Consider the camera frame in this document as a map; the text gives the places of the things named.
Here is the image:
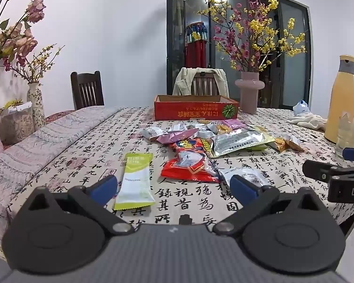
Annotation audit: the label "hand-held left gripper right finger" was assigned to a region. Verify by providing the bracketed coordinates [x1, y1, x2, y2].
[212, 175, 322, 238]

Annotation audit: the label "chair with beige cloth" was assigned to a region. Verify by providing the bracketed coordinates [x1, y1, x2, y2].
[173, 67, 229, 98]

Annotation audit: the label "red blue snack bag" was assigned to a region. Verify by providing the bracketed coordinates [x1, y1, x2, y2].
[161, 137, 222, 183]

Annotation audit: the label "pink snack packet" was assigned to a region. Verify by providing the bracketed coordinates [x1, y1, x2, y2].
[156, 130, 199, 145]
[221, 119, 247, 129]

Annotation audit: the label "silver small snack packet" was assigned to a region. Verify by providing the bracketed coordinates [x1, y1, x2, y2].
[140, 126, 166, 141]

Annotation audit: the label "white silver snack packet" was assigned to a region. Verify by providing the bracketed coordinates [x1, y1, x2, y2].
[168, 122, 197, 134]

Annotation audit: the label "small floral ceramic vase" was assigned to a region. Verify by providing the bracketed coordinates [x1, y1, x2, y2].
[26, 82, 46, 130]

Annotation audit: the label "yellow thermos jug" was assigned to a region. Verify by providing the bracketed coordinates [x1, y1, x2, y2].
[324, 54, 354, 145]

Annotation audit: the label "large silver yellow-edged packet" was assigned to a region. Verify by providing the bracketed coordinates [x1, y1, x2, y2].
[209, 128, 275, 158]

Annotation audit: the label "red patterned cloth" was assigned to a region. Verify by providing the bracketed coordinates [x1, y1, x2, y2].
[44, 110, 77, 123]

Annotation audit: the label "brown slatted wooden chair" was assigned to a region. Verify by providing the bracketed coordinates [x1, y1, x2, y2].
[192, 74, 220, 96]

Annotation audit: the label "yellow blossom branches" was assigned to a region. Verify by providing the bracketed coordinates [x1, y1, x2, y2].
[198, 0, 309, 72]

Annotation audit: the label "pink glass vase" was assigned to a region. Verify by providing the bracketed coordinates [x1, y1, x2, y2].
[234, 71, 265, 114]

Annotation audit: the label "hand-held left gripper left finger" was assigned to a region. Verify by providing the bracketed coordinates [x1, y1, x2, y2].
[26, 175, 135, 238]

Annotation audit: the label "clear glass cup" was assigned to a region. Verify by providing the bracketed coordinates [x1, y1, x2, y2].
[335, 115, 354, 158]

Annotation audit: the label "white crumpled cloth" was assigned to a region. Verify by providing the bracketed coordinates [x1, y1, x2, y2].
[286, 115, 328, 130]

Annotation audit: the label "blue white plastic bag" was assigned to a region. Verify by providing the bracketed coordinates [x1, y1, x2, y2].
[293, 100, 310, 115]

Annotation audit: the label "thin yellow flower sprigs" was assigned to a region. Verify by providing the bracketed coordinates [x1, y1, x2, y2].
[6, 44, 65, 83]

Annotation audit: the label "pink vase with blossom branches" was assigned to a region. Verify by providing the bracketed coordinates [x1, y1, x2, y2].
[166, 0, 312, 109]

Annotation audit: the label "green white snack packet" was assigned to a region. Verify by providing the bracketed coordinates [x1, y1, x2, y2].
[114, 152, 155, 211]

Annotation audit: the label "pink blossom branches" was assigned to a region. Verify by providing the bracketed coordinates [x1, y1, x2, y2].
[212, 0, 272, 71]

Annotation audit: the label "dried pink roses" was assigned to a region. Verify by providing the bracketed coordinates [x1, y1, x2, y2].
[0, 0, 46, 74]

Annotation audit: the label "pink grey zigzag blanket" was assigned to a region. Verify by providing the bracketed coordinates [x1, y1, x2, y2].
[0, 106, 124, 264]

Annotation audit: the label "red cardboard box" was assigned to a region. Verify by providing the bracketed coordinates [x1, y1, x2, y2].
[153, 94, 239, 121]

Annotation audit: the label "dark wooden chair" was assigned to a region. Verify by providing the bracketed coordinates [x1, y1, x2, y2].
[70, 71, 105, 110]

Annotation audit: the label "red hanging garment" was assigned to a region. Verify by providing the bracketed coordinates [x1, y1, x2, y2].
[184, 22, 207, 68]

